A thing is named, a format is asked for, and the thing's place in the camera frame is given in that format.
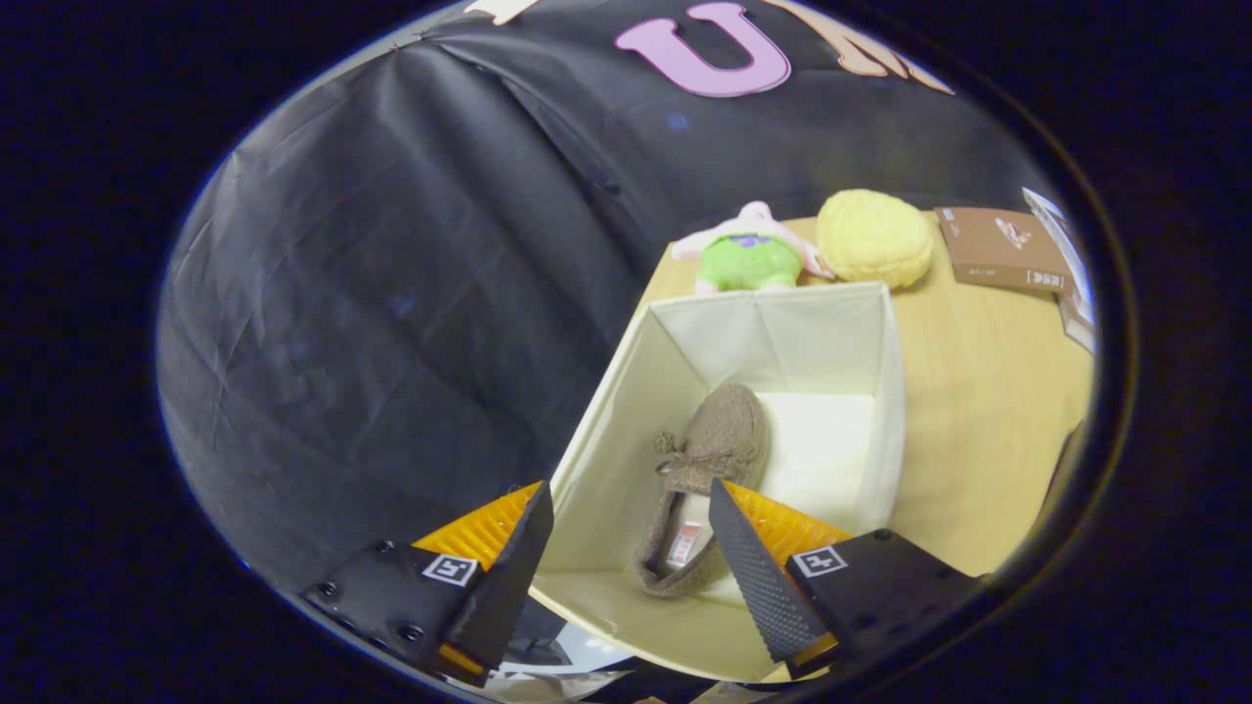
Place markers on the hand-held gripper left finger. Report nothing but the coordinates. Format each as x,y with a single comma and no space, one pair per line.
504,587

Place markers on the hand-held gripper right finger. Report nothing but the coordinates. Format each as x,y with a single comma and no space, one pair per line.
763,587

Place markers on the beige fabric storage box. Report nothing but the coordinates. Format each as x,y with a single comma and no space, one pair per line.
831,342

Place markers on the black backdrop cloth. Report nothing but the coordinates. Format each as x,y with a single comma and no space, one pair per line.
391,293

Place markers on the pink and green plush toy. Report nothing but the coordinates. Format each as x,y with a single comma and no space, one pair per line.
748,259

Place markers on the yellow plush toy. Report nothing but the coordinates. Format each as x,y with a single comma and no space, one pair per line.
872,238

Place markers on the thin pinkish book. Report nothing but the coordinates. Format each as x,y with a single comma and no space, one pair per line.
1076,328

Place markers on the brown cover book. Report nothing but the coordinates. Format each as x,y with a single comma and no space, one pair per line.
998,249

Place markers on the white cover book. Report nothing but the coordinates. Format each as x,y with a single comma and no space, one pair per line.
1061,230

